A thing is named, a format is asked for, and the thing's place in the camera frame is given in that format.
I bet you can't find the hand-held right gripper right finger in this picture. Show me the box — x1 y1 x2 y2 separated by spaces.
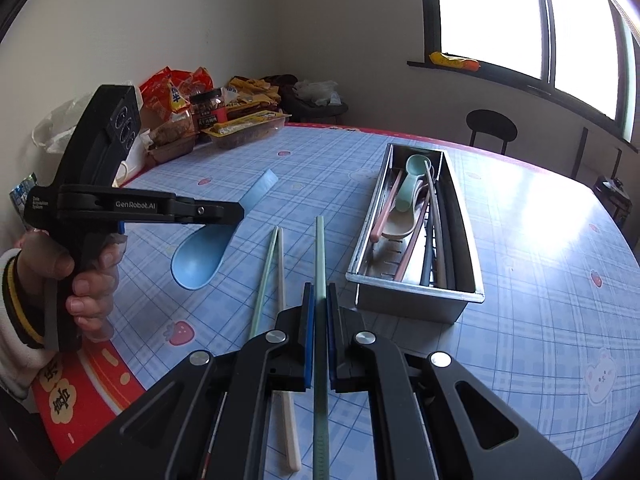
326 282 583 480

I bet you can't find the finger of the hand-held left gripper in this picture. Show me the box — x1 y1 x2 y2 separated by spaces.
57 185 246 226

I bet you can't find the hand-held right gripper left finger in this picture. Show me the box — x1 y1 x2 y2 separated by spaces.
55 282 317 480

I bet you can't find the light blue spoon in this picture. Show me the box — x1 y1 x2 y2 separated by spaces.
171 169 280 291

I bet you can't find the metal utensil tray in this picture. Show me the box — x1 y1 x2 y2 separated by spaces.
345 142 487 326

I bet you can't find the dark blue chopstick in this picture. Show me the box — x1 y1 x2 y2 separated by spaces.
419 195 438 288

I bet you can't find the pink spoon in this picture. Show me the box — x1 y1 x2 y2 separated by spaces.
370 170 406 241

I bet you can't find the person's left forearm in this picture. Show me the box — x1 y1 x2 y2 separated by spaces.
0 247 58 401

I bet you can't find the person's left hand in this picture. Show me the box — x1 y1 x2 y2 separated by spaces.
14 230 123 343

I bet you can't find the cream chopstick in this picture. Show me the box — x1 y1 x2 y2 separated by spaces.
276 227 302 472

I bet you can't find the brown snack box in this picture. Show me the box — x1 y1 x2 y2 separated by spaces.
147 120 196 163

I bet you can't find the light green chopstick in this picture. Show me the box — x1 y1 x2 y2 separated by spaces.
247 226 279 348

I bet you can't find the blue printed packet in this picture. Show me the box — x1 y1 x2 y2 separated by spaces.
9 172 38 211

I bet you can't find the red snack bag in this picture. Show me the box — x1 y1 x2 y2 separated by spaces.
139 66 213 121

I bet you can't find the black lid snack jar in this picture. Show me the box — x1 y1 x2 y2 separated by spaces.
190 88 224 128

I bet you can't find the brown chopstick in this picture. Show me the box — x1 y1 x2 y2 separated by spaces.
397 195 432 283

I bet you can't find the beige spoon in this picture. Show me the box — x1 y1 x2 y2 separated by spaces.
380 185 431 238

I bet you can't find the yellow snack bag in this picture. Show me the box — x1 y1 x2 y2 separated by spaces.
227 76 281 111

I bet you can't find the grey chopstick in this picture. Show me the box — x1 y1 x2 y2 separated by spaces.
424 160 448 290

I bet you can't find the dark brown bag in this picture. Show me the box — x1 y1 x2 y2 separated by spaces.
262 74 298 92

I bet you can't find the mint green spoon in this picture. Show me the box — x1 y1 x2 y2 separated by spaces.
392 154 433 213

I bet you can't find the dark round stool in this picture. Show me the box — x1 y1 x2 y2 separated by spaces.
285 95 348 123

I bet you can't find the crumpled white plastic bag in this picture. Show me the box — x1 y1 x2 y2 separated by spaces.
294 80 338 106

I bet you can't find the black round chair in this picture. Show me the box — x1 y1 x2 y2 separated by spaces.
466 109 518 157

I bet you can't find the yellow orange packet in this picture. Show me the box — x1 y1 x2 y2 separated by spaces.
429 51 481 72

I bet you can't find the black framed window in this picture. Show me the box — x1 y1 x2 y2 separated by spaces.
407 0 640 153

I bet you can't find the dark chair frame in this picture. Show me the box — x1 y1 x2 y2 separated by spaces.
570 127 623 181

